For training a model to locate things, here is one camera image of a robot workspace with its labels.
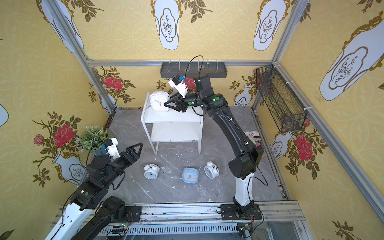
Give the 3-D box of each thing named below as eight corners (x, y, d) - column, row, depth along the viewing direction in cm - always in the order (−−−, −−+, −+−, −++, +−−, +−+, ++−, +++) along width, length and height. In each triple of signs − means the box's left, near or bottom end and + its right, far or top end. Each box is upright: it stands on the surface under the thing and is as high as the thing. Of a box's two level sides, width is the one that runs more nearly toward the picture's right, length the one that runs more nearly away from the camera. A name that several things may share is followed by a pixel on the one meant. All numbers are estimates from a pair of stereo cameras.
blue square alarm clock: (182, 183, 86) (182, 178, 79) (183, 173, 89) (182, 167, 82) (198, 183, 86) (198, 178, 79) (198, 174, 89) (198, 167, 82)
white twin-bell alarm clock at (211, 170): (212, 182, 85) (213, 176, 78) (202, 172, 89) (203, 165, 82) (218, 176, 88) (221, 170, 81) (209, 166, 92) (210, 159, 85)
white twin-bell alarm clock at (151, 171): (146, 179, 87) (142, 173, 79) (148, 170, 90) (144, 163, 83) (158, 179, 87) (155, 173, 79) (159, 170, 90) (157, 163, 83)
